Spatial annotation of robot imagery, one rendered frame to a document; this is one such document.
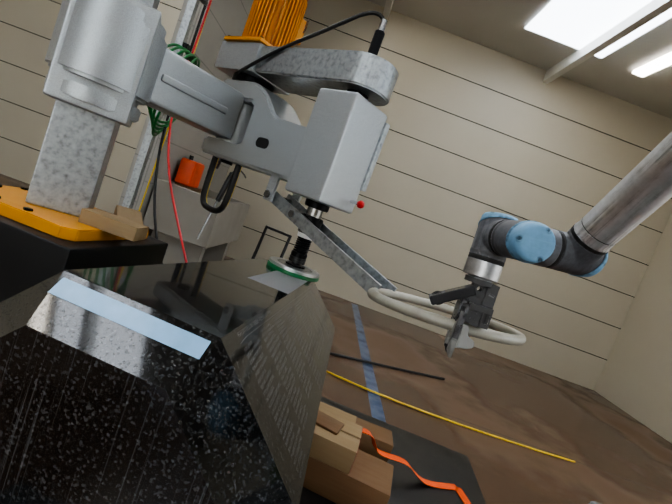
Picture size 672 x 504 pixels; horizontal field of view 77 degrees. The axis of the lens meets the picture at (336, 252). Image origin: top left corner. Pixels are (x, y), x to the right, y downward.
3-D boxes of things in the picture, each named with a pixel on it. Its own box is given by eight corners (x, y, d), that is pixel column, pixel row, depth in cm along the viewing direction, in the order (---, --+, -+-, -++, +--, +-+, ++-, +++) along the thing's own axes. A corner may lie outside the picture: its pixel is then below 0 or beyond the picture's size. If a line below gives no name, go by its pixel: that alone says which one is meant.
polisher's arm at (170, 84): (67, 68, 131) (92, -12, 129) (28, 59, 151) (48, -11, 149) (242, 147, 193) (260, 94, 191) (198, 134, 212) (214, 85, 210)
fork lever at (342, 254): (258, 194, 178) (264, 184, 176) (290, 205, 193) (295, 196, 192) (366, 296, 139) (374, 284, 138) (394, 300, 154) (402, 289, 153)
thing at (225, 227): (127, 266, 390) (156, 177, 383) (179, 253, 520) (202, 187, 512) (191, 289, 392) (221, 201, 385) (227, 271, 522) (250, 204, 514)
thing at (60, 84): (8, 80, 140) (44, -43, 137) (82, 110, 175) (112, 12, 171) (101, 115, 137) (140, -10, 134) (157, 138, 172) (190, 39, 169)
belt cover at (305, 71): (211, 73, 207) (222, 40, 206) (249, 96, 227) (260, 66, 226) (362, 93, 149) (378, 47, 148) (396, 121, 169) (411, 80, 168)
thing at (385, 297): (335, 290, 128) (338, 280, 128) (409, 299, 167) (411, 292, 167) (496, 350, 98) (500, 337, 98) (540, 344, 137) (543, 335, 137)
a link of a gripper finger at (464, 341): (470, 364, 104) (480, 328, 105) (446, 356, 105) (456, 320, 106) (467, 363, 107) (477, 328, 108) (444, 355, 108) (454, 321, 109)
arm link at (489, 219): (496, 209, 101) (476, 208, 111) (479, 259, 102) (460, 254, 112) (529, 221, 103) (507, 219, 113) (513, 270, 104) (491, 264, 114)
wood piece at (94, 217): (77, 221, 147) (81, 208, 146) (93, 220, 157) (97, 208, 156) (133, 241, 148) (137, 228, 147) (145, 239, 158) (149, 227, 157)
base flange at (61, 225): (-66, 188, 137) (-62, 174, 137) (51, 199, 186) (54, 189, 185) (67, 242, 133) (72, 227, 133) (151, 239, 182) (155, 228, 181)
